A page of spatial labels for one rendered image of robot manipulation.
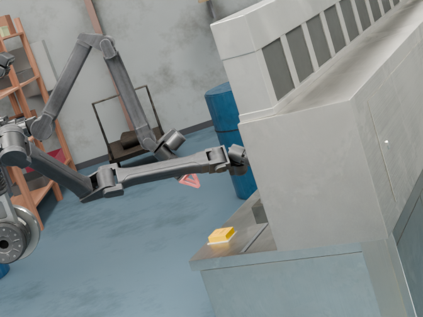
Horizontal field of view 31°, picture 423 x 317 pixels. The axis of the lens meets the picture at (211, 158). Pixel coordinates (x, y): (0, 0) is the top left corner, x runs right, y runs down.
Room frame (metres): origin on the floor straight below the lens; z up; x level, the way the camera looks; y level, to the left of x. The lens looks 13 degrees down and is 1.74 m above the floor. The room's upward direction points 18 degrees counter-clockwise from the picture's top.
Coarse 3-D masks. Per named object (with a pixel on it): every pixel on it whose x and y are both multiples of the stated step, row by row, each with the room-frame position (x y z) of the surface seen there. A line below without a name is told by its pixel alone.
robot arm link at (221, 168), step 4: (224, 148) 2.51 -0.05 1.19; (224, 152) 2.50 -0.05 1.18; (228, 160) 2.47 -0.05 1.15; (220, 164) 2.47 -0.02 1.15; (224, 164) 2.46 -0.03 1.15; (228, 164) 2.47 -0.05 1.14; (232, 164) 2.53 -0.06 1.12; (240, 164) 2.52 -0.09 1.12; (216, 168) 2.47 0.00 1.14; (220, 168) 2.46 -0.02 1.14; (224, 168) 2.47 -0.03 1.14; (228, 168) 2.48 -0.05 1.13; (232, 168) 2.53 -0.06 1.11; (236, 168) 2.52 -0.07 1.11; (240, 168) 2.52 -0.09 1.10; (244, 168) 2.53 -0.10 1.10; (220, 172) 2.48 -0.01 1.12; (232, 172) 2.55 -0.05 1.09; (236, 172) 2.54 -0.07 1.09; (240, 172) 2.54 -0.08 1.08; (244, 172) 2.55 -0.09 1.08
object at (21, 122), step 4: (4, 116) 2.74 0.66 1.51; (0, 120) 2.70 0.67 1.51; (4, 120) 2.72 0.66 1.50; (8, 120) 2.77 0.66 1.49; (12, 120) 2.72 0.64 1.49; (16, 120) 2.74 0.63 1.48; (20, 120) 2.73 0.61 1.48; (24, 120) 2.72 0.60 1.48; (0, 124) 2.70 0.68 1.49; (4, 124) 2.70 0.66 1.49; (8, 124) 2.71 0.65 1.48; (16, 124) 2.71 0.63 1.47; (20, 124) 2.71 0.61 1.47; (24, 124) 2.71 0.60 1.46; (24, 128) 2.70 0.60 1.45; (24, 132) 2.71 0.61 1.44; (28, 132) 2.71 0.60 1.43
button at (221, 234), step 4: (220, 228) 2.51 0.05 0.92; (224, 228) 2.49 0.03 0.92; (228, 228) 2.48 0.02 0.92; (232, 228) 2.48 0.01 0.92; (216, 232) 2.48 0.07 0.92; (220, 232) 2.47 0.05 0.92; (224, 232) 2.45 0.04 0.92; (228, 232) 2.45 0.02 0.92; (232, 232) 2.47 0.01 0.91; (212, 236) 2.45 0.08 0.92; (216, 236) 2.44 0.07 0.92; (220, 236) 2.44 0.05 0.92; (224, 236) 2.43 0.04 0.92; (228, 236) 2.44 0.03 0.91; (212, 240) 2.45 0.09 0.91; (216, 240) 2.45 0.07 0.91; (220, 240) 2.44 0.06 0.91; (224, 240) 2.43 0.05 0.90
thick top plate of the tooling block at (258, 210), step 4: (260, 200) 2.33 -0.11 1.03; (256, 204) 2.30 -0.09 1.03; (260, 204) 2.29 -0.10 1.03; (252, 208) 2.29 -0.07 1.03; (256, 208) 2.28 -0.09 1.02; (260, 208) 2.28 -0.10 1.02; (256, 212) 2.28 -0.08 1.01; (260, 212) 2.28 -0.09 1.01; (264, 212) 2.27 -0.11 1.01; (256, 216) 2.29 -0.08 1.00; (260, 216) 2.28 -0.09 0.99; (264, 216) 2.27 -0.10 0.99; (256, 220) 2.29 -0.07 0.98; (260, 220) 2.28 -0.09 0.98; (264, 220) 2.27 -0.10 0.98
